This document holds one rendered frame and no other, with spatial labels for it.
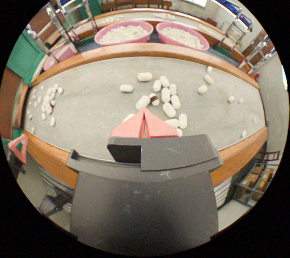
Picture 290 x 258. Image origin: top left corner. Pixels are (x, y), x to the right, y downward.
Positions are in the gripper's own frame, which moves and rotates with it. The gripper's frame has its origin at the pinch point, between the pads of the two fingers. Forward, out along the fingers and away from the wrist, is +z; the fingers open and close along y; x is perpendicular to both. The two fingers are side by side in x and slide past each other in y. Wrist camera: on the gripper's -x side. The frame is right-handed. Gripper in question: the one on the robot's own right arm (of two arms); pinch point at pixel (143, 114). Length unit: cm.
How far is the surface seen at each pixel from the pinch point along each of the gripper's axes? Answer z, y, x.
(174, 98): 7.7, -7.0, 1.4
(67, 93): 11.5, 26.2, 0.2
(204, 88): 10.3, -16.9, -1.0
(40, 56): 35, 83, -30
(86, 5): 30, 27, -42
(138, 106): 6.1, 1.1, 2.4
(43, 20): 38, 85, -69
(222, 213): -102, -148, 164
